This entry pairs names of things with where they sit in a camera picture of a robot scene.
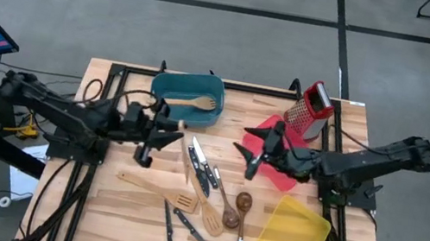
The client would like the white paper sheet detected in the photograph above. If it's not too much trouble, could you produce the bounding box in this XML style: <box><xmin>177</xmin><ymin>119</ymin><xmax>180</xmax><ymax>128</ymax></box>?
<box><xmin>3</xmin><ymin>138</ymin><xmax>53</xmax><ymax>206</ymax></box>

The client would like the thick black cable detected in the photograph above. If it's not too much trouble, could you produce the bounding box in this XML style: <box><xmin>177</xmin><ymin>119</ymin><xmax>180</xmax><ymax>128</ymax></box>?
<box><xmin>24</xmin><ymin>154</ymin><xmax>73</xmax><ymax>241</ymax></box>

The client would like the red plastic tray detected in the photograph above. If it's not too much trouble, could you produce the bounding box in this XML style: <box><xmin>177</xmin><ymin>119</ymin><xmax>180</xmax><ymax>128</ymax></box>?
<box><xmin>234</xmin><ymin>108</ymin><xmax>321</xmax><ymax>197</ymax></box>

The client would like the slotted wooden spatula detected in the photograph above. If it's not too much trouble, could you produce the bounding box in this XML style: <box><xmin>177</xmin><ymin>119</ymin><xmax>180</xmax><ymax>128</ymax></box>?
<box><xmin>112</xmin><ymin>169</ymin><xmax>203</xmax><ymax>215</ymax></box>

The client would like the dark wooden spoon white label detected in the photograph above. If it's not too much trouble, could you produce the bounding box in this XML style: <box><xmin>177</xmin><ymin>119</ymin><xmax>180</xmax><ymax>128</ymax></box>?
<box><xmin>228</xmin><ymin>190</ymin><xmax>256</xmax><ymax>241</ymax></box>

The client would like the black aluminium table frame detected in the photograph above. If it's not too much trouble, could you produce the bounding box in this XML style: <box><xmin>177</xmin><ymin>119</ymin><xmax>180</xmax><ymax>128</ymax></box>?
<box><xmin>15</xmin><ymin>39</ymin><xmax>421</xmax><ymax>241</ymax></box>

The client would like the yellow cable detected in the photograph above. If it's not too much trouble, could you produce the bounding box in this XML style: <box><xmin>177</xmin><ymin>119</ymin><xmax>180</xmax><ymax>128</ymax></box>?
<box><xmin>0</xmin><ymin>108</ymin><xmax>42</xmax><ymax>143</ymax></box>

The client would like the light wooden spork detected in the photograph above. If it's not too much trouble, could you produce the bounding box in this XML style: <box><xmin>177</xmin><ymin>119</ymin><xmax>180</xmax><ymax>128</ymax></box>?
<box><xmin>162</xmin><ymin>89</ymin><xmax>218</xmax><ymax>115</ymax></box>

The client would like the red-topped metal box grater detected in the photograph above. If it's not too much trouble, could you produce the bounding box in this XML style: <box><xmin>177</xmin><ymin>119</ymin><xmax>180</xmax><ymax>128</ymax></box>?
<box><xmin>280</xmin><ymin>75</ymin><xmax>339</xmax><ymax>145</ymax></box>

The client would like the black-handled steak knife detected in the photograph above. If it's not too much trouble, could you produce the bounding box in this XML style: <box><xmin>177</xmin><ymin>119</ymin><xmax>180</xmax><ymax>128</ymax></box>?
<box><xmin>168</xmin><ymin>206</ymin><xmax>225</xmax><ymax>241</ymax></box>
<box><xmin>157</xmin><ymin>199</ymin><xmax>187</xmax><ymax>241</ymax></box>

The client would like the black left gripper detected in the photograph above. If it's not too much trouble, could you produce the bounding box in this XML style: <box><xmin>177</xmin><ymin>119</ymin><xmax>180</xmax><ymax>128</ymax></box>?
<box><xmin>116</xmin><ymin>92</ymin><xmax>192</xmax><ymax>175</ymax></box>

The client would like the all-black knife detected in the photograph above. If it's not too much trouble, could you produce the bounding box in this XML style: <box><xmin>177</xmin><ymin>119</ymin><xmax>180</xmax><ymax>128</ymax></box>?
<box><xmin>180</xmin><ymin>145</ymin><xmax>218</xmax><ymax>199</ymax></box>

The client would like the slotted wooden spoon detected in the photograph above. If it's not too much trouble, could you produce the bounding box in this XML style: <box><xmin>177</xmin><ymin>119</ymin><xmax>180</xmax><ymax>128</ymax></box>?
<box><xmin>174</xmin><ymin>163</ymin><xmax>234</xmax><ymax>239</ymax></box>

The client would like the teal plastic bin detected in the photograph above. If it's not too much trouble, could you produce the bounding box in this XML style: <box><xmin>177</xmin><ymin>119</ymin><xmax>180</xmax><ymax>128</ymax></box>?
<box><xmin>145</xmin><ymin>65</ymin><xmax>230</xmax><ymax>135</ymax></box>

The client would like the white-bladed black-handled knife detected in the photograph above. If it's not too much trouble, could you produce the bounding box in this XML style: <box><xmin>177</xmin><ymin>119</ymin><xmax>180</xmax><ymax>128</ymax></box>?
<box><xmin>184</xmin><ymin>136</ymin><xmax>227</xmax><ymax>190</ymax></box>

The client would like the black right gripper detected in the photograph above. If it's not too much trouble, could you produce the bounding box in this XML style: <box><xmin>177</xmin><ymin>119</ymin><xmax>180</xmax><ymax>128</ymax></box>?
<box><xmin>227</xmin><ymin>114</ymin><xmax>319</xmax><ymax>191</ymax></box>

